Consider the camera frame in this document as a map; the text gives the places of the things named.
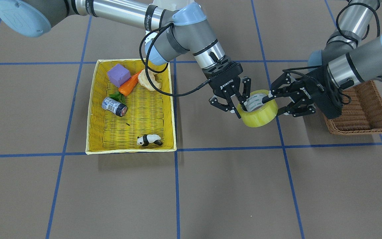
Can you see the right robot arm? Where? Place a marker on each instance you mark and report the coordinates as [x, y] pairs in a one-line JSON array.
[[178, 32]]

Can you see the purple foam block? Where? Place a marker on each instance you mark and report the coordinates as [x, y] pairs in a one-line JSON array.
[[118, 75]]

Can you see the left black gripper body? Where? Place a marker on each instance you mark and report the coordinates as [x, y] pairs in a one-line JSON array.
[[307, 94]]

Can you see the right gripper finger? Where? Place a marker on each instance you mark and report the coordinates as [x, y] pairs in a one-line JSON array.
[[245, 94], [229, 106]]

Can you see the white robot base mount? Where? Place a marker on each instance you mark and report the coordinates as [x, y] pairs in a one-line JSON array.
[[170, 4]]

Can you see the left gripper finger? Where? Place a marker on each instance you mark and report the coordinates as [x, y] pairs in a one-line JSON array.
[[283, 86], [298, 109]]

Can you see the toy croissant bread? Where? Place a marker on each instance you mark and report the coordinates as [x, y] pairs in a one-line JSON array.
[[145, 81]]

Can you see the yellow woven basket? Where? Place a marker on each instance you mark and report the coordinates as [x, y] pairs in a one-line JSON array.
[[149, 112]]

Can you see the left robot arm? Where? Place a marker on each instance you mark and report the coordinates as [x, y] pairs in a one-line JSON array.
[[352, 55]]

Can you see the clear yellowish tape roll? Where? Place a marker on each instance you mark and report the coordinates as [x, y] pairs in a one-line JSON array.
[[258, 114]]

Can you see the brown wicker basket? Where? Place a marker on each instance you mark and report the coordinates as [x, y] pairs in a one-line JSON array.
[[363, 115]]

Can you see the panda figurine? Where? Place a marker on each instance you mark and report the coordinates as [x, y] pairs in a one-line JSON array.
[[147, 139]]

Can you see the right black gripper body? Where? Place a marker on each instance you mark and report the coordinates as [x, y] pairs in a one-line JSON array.
[[226, 83]]

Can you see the orange toy carrot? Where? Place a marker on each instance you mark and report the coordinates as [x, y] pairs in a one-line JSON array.
[[125, 89]]

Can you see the small black labelled can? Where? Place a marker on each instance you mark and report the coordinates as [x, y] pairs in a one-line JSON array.
[[114, 106]]

